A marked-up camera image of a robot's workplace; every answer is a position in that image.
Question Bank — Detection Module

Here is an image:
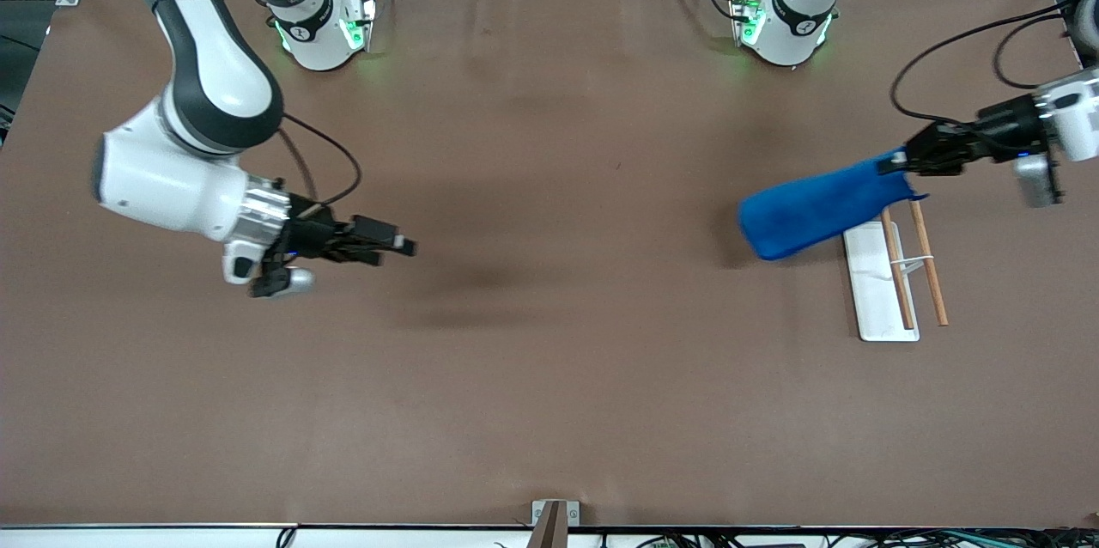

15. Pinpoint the blue microfibre towel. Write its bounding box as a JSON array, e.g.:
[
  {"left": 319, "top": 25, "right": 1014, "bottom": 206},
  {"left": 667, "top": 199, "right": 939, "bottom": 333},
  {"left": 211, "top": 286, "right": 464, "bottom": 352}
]
[{"left": 737, "top": 149, "right": 930, "bottom": 263}]

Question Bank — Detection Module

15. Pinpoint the wooden towel rack rod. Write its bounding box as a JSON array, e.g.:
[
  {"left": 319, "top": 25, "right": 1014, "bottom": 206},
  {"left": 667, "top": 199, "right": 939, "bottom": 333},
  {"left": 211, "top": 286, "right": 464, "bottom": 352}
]
[
  {"left": 880, "top": 206, "right": 916, "bottom": 332},
  {"left": 910, "top": 198, "right": 950, "bottom": 327}
]

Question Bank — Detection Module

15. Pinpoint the white towel rack base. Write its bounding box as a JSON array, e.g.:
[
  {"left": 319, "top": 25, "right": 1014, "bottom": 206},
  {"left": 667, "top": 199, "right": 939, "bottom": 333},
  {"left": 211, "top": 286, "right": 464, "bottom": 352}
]
[{"left": 841, "top": 222, "right": 920, "bottom": 343}]

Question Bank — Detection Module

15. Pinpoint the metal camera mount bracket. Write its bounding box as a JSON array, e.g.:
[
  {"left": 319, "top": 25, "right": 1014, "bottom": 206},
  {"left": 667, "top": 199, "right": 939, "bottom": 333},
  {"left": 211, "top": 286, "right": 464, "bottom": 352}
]
[{"left": 531, "top": 499, "right": 581, "bottom": 548}]

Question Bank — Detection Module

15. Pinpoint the tangled cable bundle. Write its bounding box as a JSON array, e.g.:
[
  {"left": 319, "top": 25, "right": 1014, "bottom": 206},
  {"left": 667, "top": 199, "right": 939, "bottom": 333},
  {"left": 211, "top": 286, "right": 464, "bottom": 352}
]
[{"left": 601, "top": 528, "right": 1099, "bottom": 548}]

